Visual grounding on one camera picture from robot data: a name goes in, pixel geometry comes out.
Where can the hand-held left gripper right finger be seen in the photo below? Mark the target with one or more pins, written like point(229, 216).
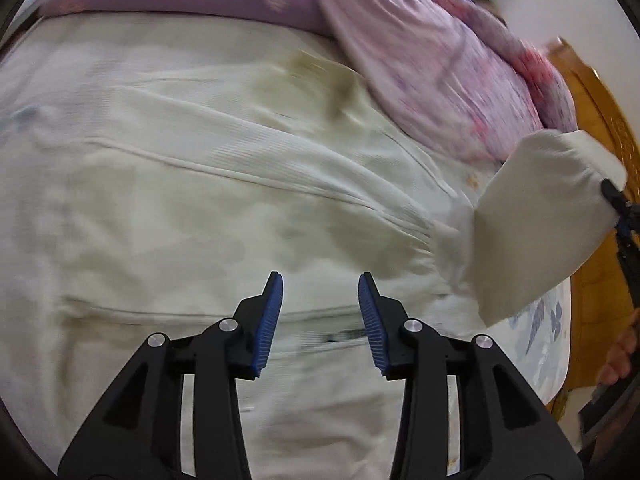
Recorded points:
point(371, 320)

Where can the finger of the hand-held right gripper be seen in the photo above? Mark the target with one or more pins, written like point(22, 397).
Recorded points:
point(625, 230)

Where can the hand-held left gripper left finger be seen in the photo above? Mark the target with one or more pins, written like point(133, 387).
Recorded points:
point(269, 320)

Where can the white knit sweater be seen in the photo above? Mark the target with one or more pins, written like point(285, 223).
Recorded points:
point(210, 200)

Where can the person's right hand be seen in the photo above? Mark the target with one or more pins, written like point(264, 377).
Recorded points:
point(622, 355)

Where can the pink floral quilt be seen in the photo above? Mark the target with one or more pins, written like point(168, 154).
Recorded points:
point(450, 70)

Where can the wooden bed frame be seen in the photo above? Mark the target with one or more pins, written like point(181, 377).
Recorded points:
point(607, 125)

